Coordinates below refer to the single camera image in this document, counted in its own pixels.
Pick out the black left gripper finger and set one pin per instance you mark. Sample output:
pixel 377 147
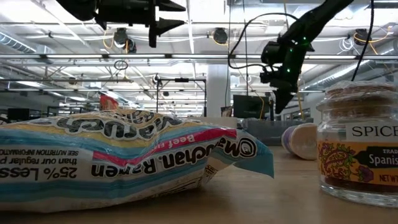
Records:
pixel 168 25
pixel 168 5

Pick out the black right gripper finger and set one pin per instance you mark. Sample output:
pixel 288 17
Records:
pixel 283 101

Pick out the orange ramen pack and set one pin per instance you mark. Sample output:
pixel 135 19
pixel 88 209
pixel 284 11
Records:
pixel 108 104

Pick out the blue pink ramen pack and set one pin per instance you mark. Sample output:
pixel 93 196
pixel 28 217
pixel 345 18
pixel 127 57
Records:
pixel 124 161

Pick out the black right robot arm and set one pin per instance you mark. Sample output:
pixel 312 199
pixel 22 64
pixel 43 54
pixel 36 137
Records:
pixel 320 15

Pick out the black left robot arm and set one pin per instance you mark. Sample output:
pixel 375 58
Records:
pixel 76 7

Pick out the black monitor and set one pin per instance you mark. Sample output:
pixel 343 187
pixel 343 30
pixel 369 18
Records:
pixel 248 107
pixel 18 114

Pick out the grey plastic bin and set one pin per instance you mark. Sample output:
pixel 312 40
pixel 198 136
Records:
pixel 267 133

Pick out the purple label spice bottle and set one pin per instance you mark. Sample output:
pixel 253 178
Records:
pixel 300 141

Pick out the white column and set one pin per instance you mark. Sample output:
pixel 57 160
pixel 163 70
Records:
pixel 217 93

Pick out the white plastic tray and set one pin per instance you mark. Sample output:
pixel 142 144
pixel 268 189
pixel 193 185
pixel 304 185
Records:
pixel 217 122

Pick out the cork-lid glass spice jar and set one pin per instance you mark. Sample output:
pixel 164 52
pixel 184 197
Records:
pixel 357 161

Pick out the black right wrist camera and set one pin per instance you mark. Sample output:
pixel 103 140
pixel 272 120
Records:
pixel 270 53

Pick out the black frame stand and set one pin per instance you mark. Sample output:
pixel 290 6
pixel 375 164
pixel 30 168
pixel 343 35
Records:
pixel 181 80

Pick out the silver ventilation duct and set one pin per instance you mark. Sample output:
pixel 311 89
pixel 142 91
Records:
pixel 357 73
pixel 15 43

